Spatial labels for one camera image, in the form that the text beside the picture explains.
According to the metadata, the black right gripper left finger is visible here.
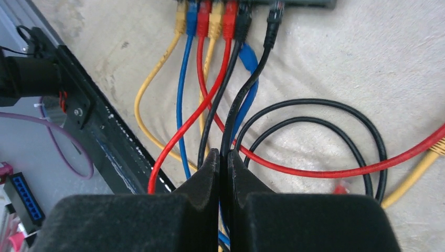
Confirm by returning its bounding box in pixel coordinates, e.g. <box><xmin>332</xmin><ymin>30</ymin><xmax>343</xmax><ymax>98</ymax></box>
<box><xmin>31</xmin><ymin>149</ymin><xmax>220</xmax><ymax>251</ymax></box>

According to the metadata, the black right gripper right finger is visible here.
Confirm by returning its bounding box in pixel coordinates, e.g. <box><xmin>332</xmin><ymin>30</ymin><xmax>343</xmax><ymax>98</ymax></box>
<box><xmin>227</xmin><ymin>151</ymin><xmax>400</xmax><ymax>251</ymax></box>

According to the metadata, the black ethernet cable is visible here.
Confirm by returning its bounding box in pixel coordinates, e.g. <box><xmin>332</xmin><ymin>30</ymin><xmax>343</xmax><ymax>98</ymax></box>
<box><xmin>197</xmin><ymin>0</ymin><xmax>388</xmax><ymax>204</ymax></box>
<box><xmin>219</xmin><ymin>0</ymin><xmax>286</xmax><ymax>157</ymax></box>

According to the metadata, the black network switch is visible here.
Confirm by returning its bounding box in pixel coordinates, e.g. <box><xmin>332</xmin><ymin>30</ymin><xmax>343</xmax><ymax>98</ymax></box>
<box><xmin>234</xmin><ymin>0</ymin><xmax>337</xmax><ymax>11</ymax></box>

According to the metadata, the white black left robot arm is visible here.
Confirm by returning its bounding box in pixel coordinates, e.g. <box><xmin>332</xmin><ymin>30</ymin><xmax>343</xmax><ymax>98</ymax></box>
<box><xmin>1</xmin><ymin>49</ymin><xmax>62</xmax><ymax>107</ymax></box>

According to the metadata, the blue terminal connector block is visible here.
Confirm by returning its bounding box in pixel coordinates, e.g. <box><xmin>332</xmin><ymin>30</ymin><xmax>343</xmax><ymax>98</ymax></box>
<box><xmin>4</xmin><ymin>172</ymin><xmax>46</xmax><ymax>232</ymax></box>

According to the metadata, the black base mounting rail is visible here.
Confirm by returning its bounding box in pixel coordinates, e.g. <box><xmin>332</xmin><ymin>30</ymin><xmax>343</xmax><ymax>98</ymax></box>
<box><xmin>16</xmin><ymin>25</ymin><xmax>154</xmax><ymax>194</ymax></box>

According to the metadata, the red ethernet cable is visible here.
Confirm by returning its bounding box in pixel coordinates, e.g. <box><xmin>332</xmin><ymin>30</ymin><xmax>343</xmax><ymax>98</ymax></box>
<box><xmin>196</xmin><ymin>0</ymin><xmax>445</xmax><ymax>179</ymax></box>
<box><xmin>147</xmin><ymin>0</ymin><xmax>239</xmax><ymax>195</ymax></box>

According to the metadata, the aluminium frame rail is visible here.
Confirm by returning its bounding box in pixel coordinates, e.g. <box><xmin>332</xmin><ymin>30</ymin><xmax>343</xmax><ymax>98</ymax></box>
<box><xmin>1</xmin><ymin>1</ymin><xmax>63</xmax><ymax>53</ymax></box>

